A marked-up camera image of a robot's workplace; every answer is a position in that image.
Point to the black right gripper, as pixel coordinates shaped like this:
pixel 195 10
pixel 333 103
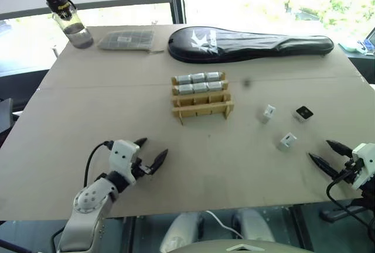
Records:
pixel 350 172

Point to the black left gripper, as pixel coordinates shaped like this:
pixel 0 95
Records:
pixel 143 169

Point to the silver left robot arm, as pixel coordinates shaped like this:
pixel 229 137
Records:
pixel 88 200

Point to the cardboard box of silver devices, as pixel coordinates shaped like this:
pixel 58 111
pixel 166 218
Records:
pixel 202 109

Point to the grey chair base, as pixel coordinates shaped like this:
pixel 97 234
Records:
pixel 337 213

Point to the grey rounded shape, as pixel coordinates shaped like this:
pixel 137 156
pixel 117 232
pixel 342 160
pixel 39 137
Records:
pixel 181 232
pixel 255 226

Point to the dark side desk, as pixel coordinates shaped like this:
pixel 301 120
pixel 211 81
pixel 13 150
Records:
pixel 364 68

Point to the pale green container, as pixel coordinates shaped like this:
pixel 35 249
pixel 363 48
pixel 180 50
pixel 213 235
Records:
pixel 348 46

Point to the plastic bag of grey parts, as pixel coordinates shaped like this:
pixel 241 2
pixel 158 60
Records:
pixel 126 40

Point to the blue white packet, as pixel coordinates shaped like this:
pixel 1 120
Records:
pixel 367 46

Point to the black racket cover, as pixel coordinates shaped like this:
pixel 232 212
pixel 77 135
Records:
pixel 249 45

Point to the clear water bottle black lid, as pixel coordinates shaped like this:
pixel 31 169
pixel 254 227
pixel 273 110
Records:
pixel 76 32

